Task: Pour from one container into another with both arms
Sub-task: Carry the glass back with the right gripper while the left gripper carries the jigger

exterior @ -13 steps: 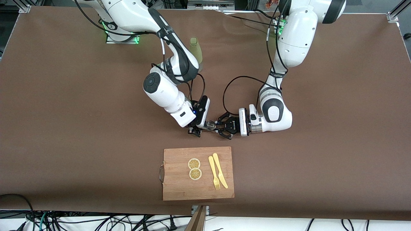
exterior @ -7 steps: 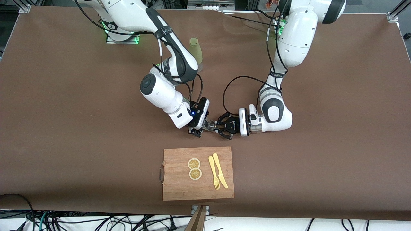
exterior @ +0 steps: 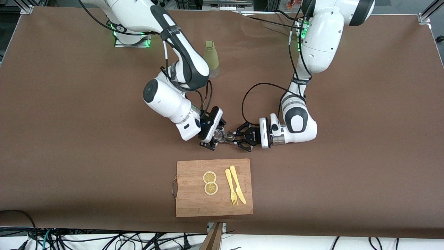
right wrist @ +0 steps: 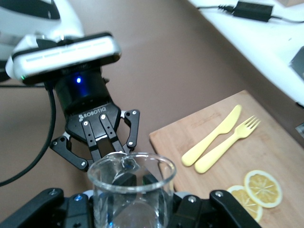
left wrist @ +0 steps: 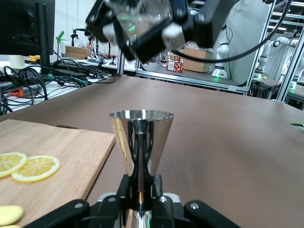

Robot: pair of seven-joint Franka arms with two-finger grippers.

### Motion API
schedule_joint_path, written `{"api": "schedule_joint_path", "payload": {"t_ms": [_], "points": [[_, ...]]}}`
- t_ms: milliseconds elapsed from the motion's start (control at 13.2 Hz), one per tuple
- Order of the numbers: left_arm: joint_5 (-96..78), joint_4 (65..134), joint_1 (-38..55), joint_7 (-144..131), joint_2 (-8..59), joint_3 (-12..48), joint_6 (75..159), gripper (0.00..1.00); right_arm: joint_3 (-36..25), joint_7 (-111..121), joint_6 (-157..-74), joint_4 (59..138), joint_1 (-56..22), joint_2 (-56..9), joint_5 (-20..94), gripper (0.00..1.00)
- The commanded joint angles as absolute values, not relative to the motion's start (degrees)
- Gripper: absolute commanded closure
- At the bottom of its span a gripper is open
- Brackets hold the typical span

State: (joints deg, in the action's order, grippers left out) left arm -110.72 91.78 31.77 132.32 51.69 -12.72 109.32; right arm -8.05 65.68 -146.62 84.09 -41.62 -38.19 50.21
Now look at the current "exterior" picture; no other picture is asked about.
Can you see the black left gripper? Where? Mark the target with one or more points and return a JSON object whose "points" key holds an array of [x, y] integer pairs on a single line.
{"points": [[254, 136]]}

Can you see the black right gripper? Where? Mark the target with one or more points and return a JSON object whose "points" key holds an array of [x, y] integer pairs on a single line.
{"points": [[207, 143]]}

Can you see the clear glass cup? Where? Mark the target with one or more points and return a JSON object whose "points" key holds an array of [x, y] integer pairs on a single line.
{"points": [[220, 136]]}

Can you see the steel jigger measuring cup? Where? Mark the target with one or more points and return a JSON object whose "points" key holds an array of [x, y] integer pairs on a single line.
{"points": [[230, 136]]}

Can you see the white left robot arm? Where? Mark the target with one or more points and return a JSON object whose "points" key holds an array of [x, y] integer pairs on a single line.
{"points": [[322, 34]]}

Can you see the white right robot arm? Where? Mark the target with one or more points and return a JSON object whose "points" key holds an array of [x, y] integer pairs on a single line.
{"points": [[166, 97]]}

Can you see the lemon slice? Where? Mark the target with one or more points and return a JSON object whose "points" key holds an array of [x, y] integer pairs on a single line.
{"points": [[211, 188], [210, 177]]}

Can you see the yellow plastic knife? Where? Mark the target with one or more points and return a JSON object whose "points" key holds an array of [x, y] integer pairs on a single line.
{"points": [[237, 185]]}

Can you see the yellow plastic fork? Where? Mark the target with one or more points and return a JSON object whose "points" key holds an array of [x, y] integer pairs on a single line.
{"points": [[230, 185]]}

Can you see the wooden cutting board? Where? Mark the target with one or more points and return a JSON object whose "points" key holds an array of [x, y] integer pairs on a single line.
{"points": [[194, 201]]}

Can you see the green sleeved glass bottle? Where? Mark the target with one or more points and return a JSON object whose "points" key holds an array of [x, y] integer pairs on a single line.
{"points": [[213, 55]]}

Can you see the brown table cover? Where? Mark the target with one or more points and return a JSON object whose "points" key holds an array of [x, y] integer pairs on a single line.
{"points": [[381, 173]]}

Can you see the small metal bracket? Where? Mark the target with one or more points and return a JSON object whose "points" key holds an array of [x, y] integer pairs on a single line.
{"points": [[210, 226]]}

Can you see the wooden post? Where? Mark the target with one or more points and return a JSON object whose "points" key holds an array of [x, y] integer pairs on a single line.
{"points": [[213, 239]]}

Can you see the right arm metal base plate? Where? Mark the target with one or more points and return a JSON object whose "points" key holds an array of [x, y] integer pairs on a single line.
{"points": [[131, 43]]}

